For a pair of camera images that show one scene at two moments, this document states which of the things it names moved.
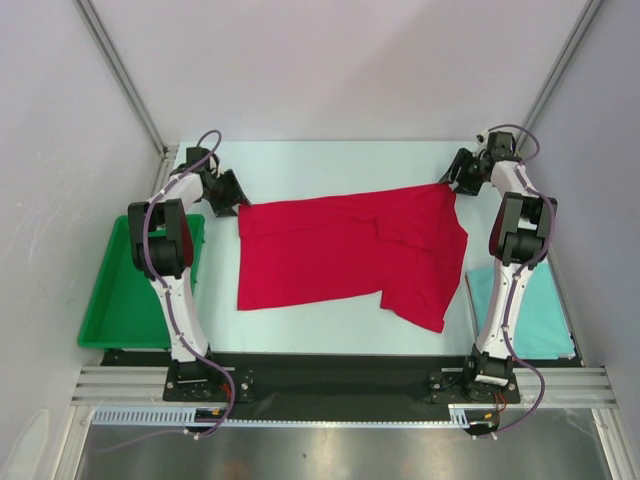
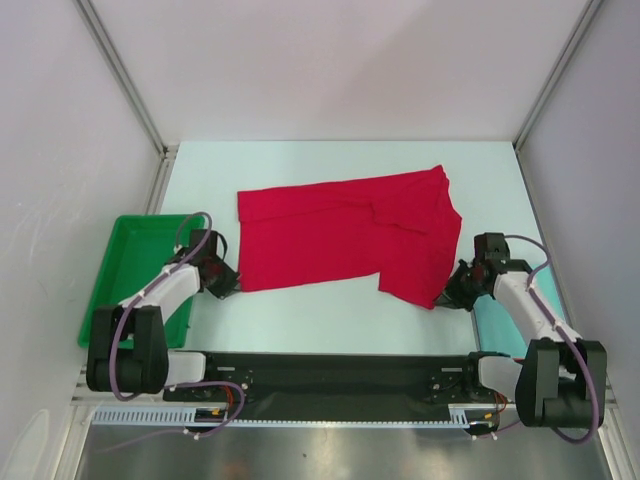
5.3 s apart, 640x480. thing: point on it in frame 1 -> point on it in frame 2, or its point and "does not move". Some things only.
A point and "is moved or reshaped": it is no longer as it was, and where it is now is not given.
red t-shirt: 401,244 is moved or reshaped
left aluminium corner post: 99,32 does not move
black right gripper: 464,171 -> 458,285
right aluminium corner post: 590,11 does not move
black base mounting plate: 365,386 does not move
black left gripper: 234,192 -> 230,282
